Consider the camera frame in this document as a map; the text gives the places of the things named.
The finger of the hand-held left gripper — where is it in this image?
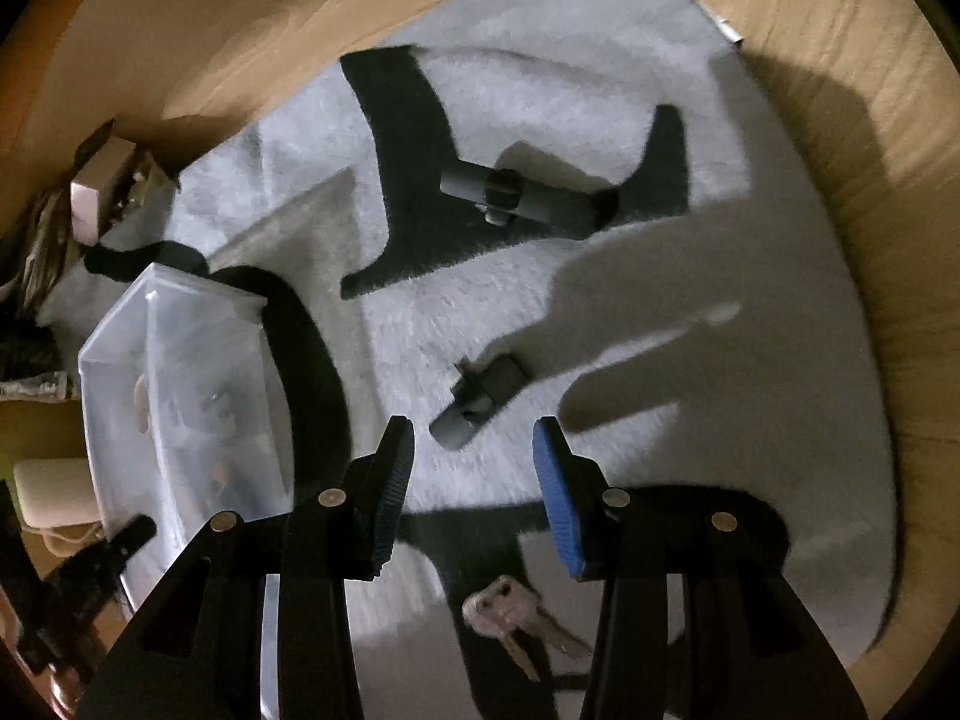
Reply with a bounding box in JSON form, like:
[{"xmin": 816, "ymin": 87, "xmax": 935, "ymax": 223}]
[{"xmin": 45, "ymin": 514, "xmax": 158, "ymax": 616}]

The pile of papers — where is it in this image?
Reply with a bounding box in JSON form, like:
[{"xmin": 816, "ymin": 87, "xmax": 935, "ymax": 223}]
[{"xmin": 0, "ymin": 187, "xmax": 83, "ymax": 316}]

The long black clip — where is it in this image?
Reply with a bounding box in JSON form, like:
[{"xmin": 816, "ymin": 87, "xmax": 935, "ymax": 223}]
[{"xmin": 439, "ymin": 163, "xmax": 605, "ymax": 241}]

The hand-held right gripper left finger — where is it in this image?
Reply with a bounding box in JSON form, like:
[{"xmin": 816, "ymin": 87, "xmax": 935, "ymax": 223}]
[{"xmin": 82, "ymin": 414, "xmax": 417, "ymax": 720}]

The bunch of keys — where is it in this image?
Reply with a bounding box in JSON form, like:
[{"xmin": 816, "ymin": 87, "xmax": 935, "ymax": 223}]
[{"xmin": 461, "ymin": 574, "xmax": 593, "ymax": 683}]

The grey mat with black letters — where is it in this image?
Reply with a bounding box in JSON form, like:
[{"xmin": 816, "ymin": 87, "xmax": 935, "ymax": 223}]
[{"xmin": 37, "ymin": 0, "xmax": 901, "ymax": 720}]

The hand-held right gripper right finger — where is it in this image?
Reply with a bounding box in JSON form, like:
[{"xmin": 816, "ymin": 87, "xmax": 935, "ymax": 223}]
[{"xmin": 531, "ymin": 415, "xmax": 871, "ymax": 720}]

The beige rounded object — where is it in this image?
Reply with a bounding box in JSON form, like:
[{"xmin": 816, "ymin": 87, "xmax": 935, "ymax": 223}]
[{"xmin": 13, "ymin": 457, "xmax": 98, "ymax": 526}]

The small black clip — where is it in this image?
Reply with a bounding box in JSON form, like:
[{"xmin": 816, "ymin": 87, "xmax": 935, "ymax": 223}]
[{"xmin": 429, "ymin": 351, "xmax": 526, "ymax": 449}]

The clear plastic box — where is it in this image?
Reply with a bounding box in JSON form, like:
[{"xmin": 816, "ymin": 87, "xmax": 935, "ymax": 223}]
[{"xmin": 77, "ymin": 261, "xmax": 301, "ymax": 691}]

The silver foil packet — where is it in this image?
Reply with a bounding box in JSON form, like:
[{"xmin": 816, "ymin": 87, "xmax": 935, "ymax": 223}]
[{"xmin": 0, "ymin": 371, "xmax": 80, "ymax": 402}]

